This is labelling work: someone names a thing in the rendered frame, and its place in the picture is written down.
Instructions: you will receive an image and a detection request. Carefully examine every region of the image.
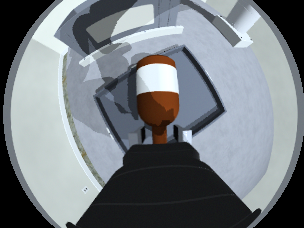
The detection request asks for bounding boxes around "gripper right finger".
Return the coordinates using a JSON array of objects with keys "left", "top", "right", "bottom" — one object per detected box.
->
[{"left": 173, "top": 124, "right": 192, "bottom": 144}]

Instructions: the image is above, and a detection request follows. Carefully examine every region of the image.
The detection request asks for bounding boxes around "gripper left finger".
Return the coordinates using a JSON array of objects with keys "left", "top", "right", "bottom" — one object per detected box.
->
[{"left": 128, "top": 126, "right": 146, "bottom": 148}]

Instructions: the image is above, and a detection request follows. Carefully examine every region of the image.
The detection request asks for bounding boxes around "brown glass bottle with white label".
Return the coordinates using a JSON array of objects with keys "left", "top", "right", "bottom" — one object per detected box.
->
[{"left": 136, "top": 55, "right": 179, "bottom": 144}]

